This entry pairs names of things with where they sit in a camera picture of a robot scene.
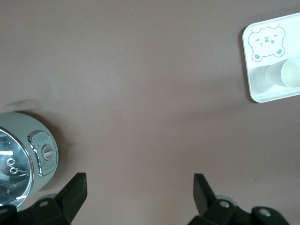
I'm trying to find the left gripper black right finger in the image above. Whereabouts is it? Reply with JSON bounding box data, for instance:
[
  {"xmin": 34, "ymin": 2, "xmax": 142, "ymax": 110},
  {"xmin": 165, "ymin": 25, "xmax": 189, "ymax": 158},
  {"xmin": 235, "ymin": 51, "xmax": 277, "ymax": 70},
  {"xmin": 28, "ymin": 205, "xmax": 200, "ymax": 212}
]
[{"xmin": 187, "ymin": 173, "xmax": 290, "ymax": 225}]

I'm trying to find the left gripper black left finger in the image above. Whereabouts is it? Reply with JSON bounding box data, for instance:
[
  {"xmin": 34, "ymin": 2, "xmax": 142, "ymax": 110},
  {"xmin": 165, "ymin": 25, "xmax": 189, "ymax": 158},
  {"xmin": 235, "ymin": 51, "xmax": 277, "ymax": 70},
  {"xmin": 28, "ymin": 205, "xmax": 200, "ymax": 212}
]
[{"xmin": 0, "ymin": 172, "xmax": 88, "ymax": 225}]

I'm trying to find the white plastic cup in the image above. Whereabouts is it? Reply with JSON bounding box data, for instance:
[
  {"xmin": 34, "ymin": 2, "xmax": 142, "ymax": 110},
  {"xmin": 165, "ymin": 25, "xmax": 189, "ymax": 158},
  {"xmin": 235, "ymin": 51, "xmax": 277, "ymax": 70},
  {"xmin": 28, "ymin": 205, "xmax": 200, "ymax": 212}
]
[{"xmin": 264, "ymin": 56, "xmax": 300, "ymax": 88}]

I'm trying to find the white tray with bear print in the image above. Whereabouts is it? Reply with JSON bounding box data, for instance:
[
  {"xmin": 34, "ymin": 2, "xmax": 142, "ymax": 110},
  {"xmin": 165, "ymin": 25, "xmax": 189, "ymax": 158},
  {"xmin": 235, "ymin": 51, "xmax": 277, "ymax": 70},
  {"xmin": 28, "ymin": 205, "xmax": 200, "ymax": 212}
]
[{"xmin": 242, "ymin": 12, "xmax": 300, "ymax": 103}]

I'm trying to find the mint green electric cooking pot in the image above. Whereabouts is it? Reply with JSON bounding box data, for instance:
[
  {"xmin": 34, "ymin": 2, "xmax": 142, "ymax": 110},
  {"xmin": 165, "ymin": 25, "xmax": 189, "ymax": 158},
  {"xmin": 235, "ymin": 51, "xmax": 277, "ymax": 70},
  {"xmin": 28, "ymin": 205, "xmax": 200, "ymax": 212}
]
[{"xmin": 0, "ymin": 112, "xmax": 60, "ymax": 208}]

